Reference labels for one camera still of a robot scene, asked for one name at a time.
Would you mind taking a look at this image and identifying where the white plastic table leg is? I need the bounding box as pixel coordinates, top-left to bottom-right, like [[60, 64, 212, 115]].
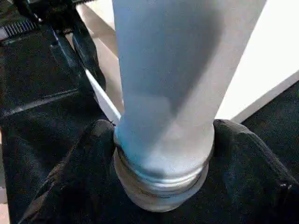
[[111, 0, 269, 188]]

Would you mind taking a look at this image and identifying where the black work mat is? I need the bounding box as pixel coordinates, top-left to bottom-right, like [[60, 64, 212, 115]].
[[0, 30, 299, 224]]

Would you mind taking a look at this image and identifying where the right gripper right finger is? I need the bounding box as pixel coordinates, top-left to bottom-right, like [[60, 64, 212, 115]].
[[186, 118, 299, 224]]

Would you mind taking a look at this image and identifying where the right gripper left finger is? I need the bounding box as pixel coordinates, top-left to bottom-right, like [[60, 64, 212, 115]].
[[18, 119, 141, 224]]

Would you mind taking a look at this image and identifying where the white plastic table top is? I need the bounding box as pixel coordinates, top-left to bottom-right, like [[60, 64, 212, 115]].
[[76, 0, 299, 213]]

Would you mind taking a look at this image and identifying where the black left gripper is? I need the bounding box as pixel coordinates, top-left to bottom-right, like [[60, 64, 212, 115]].
[[0, 0, 107, 94]]

